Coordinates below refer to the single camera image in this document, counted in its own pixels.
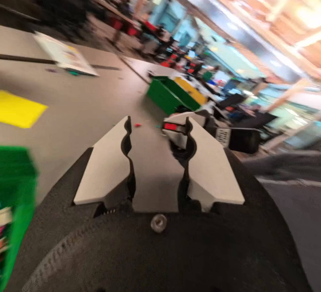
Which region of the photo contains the pile of toy bricks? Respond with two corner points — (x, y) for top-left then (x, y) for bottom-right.
(0, 206), (13, 262)

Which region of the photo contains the person's right forearm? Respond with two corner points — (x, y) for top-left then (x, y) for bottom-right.
(242, 146), (321, 182)

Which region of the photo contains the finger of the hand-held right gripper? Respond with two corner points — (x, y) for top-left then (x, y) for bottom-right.
(164, 130), (187, 150)
(163, 111), (212, 128)

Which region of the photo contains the instruction booklet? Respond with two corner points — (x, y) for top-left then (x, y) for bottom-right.
(33, 32), (99, 76)

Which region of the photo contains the yellow sticky note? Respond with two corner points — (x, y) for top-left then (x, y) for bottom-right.
(0, 90), (48, 129)

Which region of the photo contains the yellow plastic bin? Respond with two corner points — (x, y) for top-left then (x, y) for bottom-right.
(174, 77), (208, 106)

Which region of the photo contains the green plastic bin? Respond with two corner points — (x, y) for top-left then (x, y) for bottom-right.
(0, 146), (38, 283)
(147, 76), (201, 116)

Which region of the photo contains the black office chair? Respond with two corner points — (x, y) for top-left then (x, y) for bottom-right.
(235, 111), (278, 129)

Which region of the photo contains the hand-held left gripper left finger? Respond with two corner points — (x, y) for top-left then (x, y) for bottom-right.
(73, 116), (136, 210)

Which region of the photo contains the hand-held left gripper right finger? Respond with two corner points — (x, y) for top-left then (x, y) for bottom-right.
(178, 117), (245, 213)

